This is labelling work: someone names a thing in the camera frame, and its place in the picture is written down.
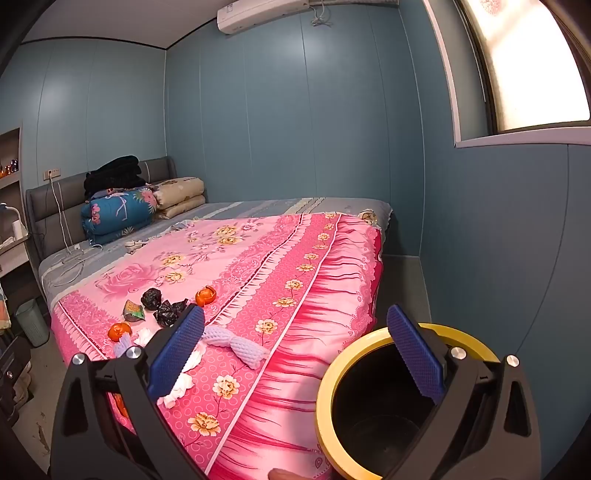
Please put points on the small orange purple ornaments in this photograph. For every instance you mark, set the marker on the small orange purple ornaments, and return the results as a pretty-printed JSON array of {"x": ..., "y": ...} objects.
[{"x": 11, "y": 166}]

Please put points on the white tissue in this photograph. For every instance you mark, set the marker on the white tissue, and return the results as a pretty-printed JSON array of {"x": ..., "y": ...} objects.
[
  {"x": 235, "y": 344},
  {"x": 143, "y": 336},
  {"x": 180, "y": 386},
  {"x": 197, "y": 354}
]

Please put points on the pink floral blanket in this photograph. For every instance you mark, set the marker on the pink floral blanket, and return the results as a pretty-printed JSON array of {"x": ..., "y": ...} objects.
[{"x": 277, "y": 258}]

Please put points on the black folded clothes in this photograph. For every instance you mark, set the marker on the black folded clothes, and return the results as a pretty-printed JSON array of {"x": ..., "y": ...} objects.
[{"x": 115, "y": 175}]

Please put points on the white shoes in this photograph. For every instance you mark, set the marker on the white shoes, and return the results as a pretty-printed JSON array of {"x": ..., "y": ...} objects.
[{"x": 22, "y": 388}]

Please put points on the grey upholstered bed headboard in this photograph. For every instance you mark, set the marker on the grey upholstered bed headboard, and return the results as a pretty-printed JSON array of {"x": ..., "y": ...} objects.
[{"x": 60, "y": 198}]

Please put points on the grey striped bed sheet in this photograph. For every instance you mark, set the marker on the grey striped bed sheet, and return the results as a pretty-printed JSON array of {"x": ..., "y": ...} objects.
[{"x": 258, "y": 207}]

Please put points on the white wall socket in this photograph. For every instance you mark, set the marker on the white wall socket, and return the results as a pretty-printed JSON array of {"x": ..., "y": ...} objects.
[{"x": 51, "y": 174}]

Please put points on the green silver snack wrapper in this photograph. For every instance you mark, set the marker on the green silver snack wrapper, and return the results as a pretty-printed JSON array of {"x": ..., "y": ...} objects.
[{"x": 133, "y": 310}]

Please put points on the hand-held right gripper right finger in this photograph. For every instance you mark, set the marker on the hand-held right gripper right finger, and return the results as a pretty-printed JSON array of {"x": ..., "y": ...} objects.
[{"x": 415, "y": 355}]

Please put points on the blue floral folded quilt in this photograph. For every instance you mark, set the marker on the blue floral folded quilt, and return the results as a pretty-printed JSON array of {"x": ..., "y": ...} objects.
[{"x": 120, "y": 212}]

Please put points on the orange tangerine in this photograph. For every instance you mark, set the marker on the orange tangerine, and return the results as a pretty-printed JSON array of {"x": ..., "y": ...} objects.
[{"x": 121, "y": 404}]

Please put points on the small black plastic bag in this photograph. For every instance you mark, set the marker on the small black plastic bag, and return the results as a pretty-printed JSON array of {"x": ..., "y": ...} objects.
[{"x": 150, "y": 298}]

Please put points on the black knotted plastic bag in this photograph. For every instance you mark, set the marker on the black knotted plastic bag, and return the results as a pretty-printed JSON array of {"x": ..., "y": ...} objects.
[{"x": 167, "y": 314}]

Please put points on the white air conditioner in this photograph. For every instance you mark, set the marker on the white air conditioner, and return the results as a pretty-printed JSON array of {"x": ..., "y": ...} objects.
[{"x": 263, "y": 14}]

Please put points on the white cup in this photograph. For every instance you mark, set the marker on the white cup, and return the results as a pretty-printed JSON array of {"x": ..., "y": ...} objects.
[{"x": 17, "y": 229}]

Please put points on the white framed window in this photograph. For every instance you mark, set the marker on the white framed window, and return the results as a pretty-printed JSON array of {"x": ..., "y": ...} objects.
[{"x": 531, "y": 69}]

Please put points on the black yellow-rimmed waste bin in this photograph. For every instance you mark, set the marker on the black yellow-rimmed waste bin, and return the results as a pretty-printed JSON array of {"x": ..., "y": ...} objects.
[{"x": 364, "y": 401}]

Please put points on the white desk lamp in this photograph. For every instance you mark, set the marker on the white desk lamp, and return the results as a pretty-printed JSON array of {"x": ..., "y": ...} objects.
[{"x": 3, "y": 208}]

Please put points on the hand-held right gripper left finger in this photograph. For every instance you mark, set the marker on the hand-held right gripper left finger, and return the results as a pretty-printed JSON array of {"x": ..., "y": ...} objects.
[{"x": 178, "y": 355}]

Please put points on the beige pillows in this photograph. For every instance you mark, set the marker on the beige pillows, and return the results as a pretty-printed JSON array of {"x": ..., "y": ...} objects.
[{"x": 182, "y": 191}]

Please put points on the white bedside shelf unit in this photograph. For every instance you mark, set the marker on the white bedside shelf unit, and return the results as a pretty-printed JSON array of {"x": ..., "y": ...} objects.
[{"x": 14, "y": 182}]

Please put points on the pale green floor bin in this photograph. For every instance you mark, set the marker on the pale green floor bin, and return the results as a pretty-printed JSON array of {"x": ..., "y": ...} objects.
[{"x": 32, "y": 325}]

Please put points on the orange blue cloth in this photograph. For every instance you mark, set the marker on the orange blue cloth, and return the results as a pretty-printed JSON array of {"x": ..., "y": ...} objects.
[{"x": 3, "y": 314}]

